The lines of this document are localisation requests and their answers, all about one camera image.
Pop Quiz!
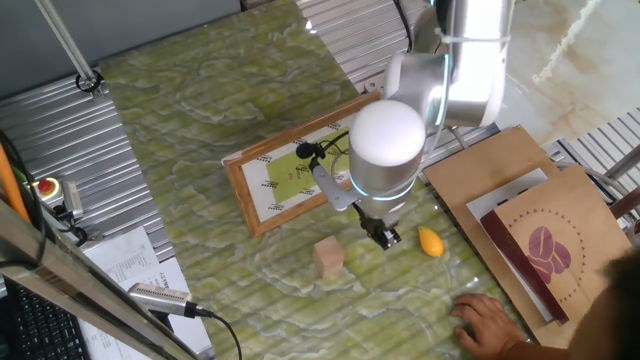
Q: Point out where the silver camera pole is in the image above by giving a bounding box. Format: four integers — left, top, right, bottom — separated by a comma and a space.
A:
33, 0, 104, 96

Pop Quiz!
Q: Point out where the black silver camera stand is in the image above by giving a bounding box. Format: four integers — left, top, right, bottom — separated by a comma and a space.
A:
148, 309, 176, 334

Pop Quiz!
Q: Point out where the green marble pattern mat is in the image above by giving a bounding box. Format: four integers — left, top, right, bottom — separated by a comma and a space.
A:
98, 0, 532, 360

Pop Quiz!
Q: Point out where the silver metal bar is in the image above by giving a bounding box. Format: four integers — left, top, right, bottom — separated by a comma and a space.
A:
602, 144, 640, 181

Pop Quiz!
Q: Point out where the white sheet with black marks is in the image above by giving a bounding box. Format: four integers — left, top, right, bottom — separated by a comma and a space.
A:
465, 167, 556, 321

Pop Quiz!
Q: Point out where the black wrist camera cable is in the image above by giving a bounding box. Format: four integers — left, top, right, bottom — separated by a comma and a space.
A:
295, 129, 351, 174

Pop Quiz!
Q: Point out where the brown cardboard sheet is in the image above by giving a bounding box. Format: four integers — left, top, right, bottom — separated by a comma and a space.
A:
422, 124, 576, 349

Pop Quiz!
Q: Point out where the silver aluminium frame beam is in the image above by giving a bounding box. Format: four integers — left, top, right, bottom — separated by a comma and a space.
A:
0, 198, 201, 360

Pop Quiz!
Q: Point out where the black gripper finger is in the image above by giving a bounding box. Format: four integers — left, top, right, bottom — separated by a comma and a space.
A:
382, 224, 402, 250
372, 224, 392, 249

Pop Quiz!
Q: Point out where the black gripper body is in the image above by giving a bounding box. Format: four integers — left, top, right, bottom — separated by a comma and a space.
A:
352, 202, 394, 232

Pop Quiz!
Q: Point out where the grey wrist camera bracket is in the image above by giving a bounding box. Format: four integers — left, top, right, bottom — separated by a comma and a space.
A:
309, 164, 359, 212

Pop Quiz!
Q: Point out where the brown wooden bar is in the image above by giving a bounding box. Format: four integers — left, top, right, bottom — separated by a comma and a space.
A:
609, 187, 640, 221

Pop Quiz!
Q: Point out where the yellow toy mango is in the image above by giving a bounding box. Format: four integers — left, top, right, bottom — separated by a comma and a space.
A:
417, 225, 445, 259

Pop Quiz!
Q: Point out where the wooden picture frame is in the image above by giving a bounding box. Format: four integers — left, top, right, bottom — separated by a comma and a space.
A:
222, 91, 382, 239

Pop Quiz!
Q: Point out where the black cable ring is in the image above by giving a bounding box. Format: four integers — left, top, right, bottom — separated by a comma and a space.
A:
74, 68, 105, 95

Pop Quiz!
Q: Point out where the grey hose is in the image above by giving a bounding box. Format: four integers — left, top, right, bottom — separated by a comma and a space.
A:
549, 159, 631, 199

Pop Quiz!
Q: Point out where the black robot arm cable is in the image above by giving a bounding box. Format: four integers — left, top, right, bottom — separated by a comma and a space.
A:
392, 0, 419, 54

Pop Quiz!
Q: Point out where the silver cable connector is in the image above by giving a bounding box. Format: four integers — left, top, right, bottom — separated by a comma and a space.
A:
447, 124, 470, 151

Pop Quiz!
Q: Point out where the person right forearm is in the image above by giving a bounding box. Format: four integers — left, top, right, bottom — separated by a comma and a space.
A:
499, 332, 574, 360

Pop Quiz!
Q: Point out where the black computer keyboard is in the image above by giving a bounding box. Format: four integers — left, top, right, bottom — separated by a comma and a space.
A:
0, 278, 92, 360

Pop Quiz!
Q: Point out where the white marble board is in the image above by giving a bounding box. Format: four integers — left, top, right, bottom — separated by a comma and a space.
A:
494, 0, 640, 147

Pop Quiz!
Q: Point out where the red emergency stop button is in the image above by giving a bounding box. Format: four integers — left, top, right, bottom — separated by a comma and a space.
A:
29, 176, 64, 207

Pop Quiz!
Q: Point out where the light wooden cube block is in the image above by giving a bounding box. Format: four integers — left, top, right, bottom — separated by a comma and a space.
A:
313, 235, 346, 280

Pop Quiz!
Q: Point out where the white paper with text list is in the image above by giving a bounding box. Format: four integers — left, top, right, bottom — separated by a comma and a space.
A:
79, 257, 214, 360

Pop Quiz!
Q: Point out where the white paper with printed table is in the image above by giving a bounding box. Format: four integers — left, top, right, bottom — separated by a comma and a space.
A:
82, 226, 160, 285

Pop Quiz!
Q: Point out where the small grey box device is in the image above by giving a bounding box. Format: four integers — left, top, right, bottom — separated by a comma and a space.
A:
60, 179, 85, 221

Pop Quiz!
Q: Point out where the person right hand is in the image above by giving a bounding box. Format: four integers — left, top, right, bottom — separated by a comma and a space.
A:
451, 293, 526, 358

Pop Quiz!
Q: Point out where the orange cable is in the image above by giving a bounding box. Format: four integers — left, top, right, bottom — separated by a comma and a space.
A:
0, 144, 31, 224

